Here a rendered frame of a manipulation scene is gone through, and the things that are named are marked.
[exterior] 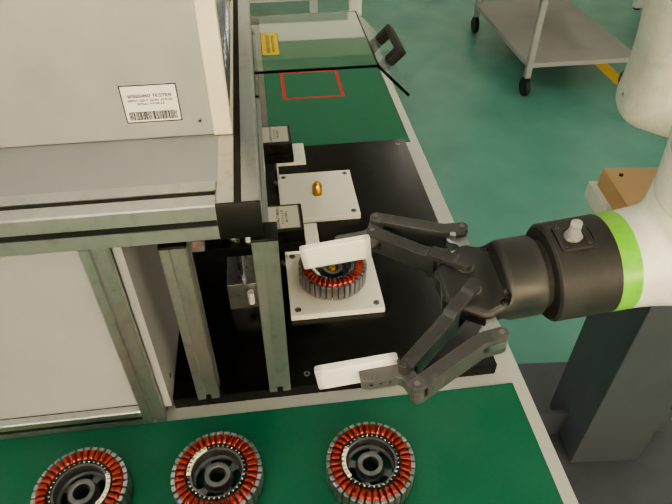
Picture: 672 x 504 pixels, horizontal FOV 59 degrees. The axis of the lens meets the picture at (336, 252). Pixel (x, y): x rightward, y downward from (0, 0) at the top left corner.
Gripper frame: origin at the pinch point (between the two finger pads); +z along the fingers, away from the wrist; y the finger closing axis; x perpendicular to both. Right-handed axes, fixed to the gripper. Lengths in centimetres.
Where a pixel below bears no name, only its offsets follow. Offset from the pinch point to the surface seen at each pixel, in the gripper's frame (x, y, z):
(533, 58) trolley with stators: 129, -224, -119
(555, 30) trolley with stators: 139, -262, -146
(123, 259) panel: 1.4, -12.1, 20.2
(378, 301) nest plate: 32.9, -23.5, -7.9
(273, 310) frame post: 14.8, -11.9, 6.5
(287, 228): 18.0, -28.5, 3.9
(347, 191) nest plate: 36, -54, -7
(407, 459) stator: 29.2, 3.8, -6.9
